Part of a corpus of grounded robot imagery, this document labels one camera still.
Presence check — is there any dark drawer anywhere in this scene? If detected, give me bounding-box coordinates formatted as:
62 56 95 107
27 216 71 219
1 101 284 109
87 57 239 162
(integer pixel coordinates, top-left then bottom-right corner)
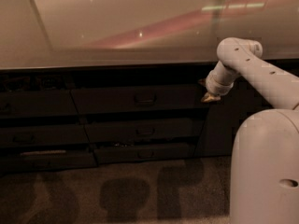
0 91 77 119
85 118 204 143
71 85 205 115
94 143 195 163
0 150 97 173
0 125 89 147

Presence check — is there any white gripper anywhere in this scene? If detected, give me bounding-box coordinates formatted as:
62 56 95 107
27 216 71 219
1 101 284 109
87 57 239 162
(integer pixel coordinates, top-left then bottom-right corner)
198 71 234 103

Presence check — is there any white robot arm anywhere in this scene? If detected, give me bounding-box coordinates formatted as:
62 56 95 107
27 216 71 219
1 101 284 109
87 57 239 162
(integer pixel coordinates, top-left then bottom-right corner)
201 37 299 224

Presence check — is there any dark cabinet door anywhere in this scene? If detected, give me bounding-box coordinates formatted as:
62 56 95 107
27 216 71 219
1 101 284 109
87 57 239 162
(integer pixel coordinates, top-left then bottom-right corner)
196 62 298 157

